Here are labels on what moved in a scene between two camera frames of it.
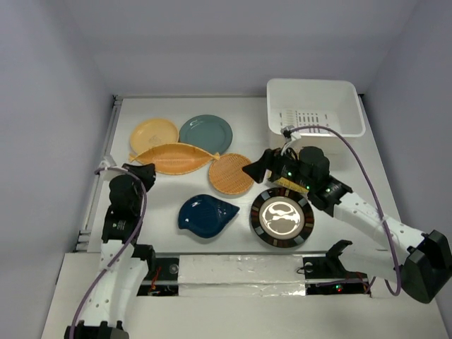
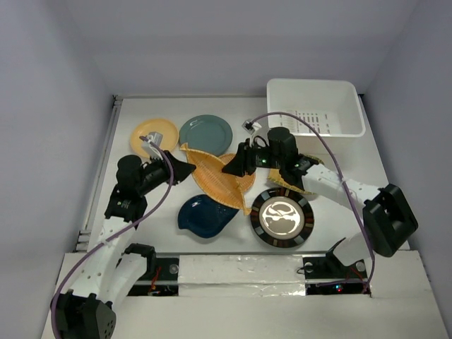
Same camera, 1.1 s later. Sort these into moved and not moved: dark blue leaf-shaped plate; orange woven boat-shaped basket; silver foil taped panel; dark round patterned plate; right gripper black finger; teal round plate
Moved: right gripper black finger; orange woven boat-shaped basket
Not moved: dark blue leaf-shaped plate; dark round patterned plate; teal round plate; silver foil taped panel
